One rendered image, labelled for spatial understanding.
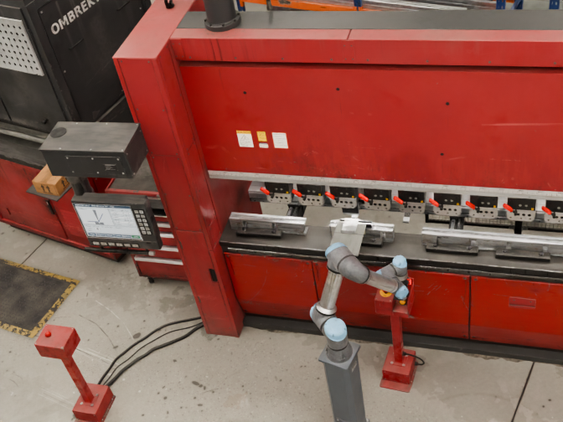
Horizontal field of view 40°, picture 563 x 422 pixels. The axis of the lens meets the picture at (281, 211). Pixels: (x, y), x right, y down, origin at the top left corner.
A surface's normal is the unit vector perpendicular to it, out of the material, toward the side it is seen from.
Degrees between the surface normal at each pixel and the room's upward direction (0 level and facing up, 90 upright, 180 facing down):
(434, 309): 90
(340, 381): 90
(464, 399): 0
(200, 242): 90
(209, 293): 90
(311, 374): 0
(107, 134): 0
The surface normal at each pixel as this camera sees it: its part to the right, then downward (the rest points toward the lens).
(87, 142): -0.14, -0.72
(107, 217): -0.22, 0.69
